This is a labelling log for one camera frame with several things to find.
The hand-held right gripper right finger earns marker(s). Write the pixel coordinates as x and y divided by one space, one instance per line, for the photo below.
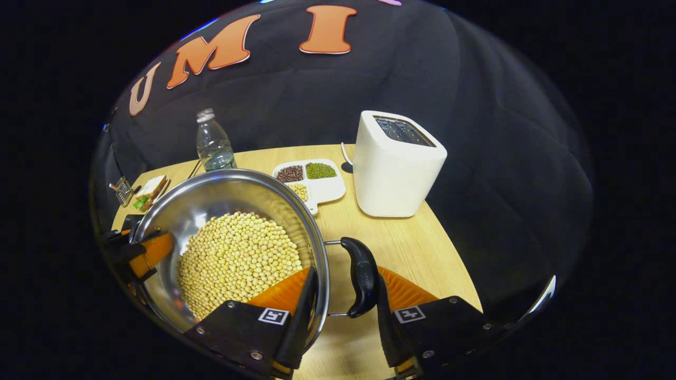
391 338

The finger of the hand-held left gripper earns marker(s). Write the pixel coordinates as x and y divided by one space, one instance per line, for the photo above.
153 253

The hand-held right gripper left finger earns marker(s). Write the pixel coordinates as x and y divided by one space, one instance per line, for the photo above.
301 327

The pile of yellow soybeans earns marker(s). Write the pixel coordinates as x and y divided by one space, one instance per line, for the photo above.
237 258

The sandwich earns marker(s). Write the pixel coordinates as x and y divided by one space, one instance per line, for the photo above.
150 191

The clear plastic water bottle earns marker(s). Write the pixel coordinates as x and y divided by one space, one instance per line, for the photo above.
214 150

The white divided bean dish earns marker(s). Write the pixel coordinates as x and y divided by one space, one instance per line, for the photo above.
330 187

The white toaster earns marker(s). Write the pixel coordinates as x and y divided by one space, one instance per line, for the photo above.
391 179

